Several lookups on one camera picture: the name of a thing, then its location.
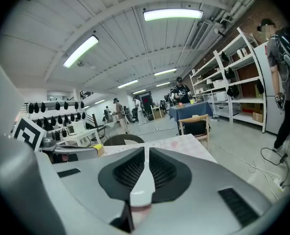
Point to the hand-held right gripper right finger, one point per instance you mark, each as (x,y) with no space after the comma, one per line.
(166,172)

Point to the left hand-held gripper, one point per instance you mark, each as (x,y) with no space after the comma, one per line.
(27,133)

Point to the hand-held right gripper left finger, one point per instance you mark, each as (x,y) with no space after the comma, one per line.
(125,172)

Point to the white low table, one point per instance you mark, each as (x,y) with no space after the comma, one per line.
(80,136)

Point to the yellow container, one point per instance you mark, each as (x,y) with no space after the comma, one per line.
(96,148)

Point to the pink checked tablecloth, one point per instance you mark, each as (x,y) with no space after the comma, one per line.
(184,146)

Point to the dark woven round chair back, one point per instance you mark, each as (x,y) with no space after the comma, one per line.
(115,140)

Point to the rack of black headsets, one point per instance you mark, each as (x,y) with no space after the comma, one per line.
(56,106)

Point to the wooden chair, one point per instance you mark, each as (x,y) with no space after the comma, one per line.
(184,121)

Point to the table with blue cloth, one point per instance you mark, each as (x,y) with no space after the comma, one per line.
(191,110)

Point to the long ceiling lamp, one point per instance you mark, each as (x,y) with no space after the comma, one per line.
(81,51)
(172,14)
(127,84)
(165,72)

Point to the cardboard box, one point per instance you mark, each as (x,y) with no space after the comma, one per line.
(257,116)

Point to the white power strip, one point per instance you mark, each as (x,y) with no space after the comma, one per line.
(278,183)

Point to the white metal shelving rack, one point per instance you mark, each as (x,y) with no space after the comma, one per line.
(240,82)

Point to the white refrigerator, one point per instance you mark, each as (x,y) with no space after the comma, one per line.
(269,87)

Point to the ceiling air vent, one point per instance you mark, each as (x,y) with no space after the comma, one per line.
(199,34)

